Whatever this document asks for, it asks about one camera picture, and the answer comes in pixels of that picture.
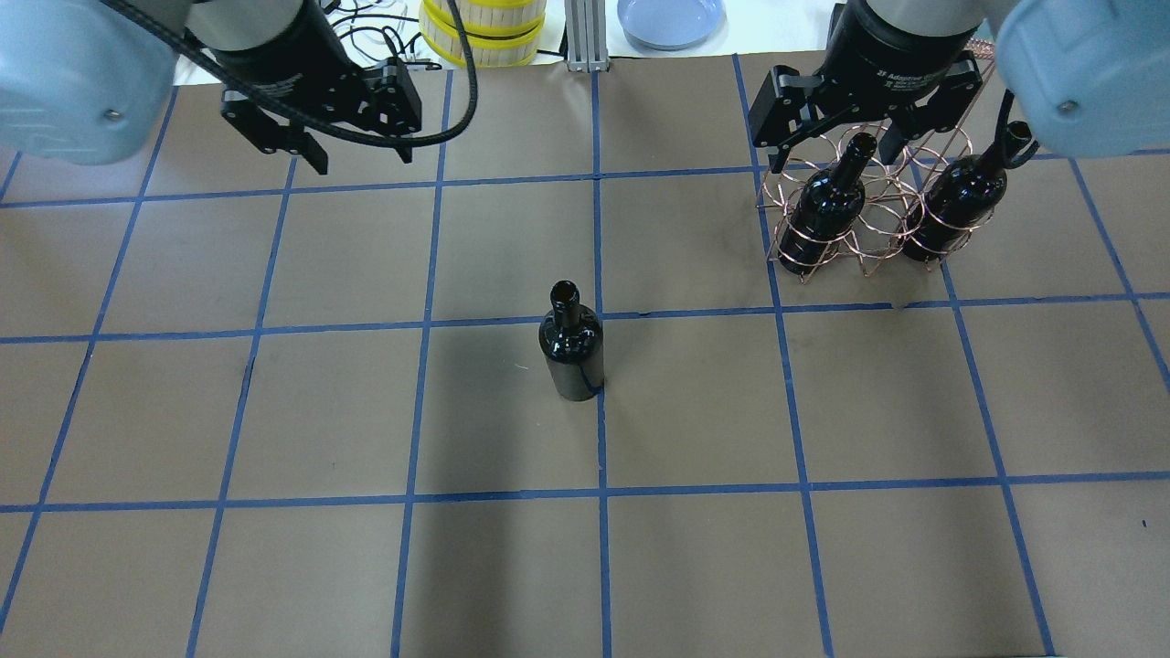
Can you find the blue plate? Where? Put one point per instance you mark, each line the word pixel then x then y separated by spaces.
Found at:
pixel 669 25

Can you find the copper wire wine basket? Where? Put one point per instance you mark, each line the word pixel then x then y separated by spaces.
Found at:
pixel 839 139

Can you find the wine bottle in basket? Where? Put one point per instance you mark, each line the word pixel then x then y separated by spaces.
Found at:
pixel 829 203
pixel 964 194

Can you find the wine bottle in basket left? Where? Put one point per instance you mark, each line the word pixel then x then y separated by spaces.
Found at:
pixel 829 203

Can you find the wine bottle in basket right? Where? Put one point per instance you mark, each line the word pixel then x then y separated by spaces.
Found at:
pixel 964 194

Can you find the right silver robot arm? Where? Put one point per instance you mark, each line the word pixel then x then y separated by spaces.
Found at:
pixel 1091 77

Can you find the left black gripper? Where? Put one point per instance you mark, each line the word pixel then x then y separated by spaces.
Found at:
pixel 291 57

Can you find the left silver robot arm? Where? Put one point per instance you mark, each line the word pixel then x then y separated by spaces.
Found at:
pixel 83 84

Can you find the yellow wooden steamer basket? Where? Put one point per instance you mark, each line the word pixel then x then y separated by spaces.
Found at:
pixel 501 34

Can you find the aluminium frame post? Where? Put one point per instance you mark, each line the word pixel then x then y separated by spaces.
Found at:
pixel 585 30

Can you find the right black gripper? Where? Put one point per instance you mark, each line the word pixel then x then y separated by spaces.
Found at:
pixel 900 64

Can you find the dark wine bottle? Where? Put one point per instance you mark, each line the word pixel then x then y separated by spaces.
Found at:
pixel 570 337

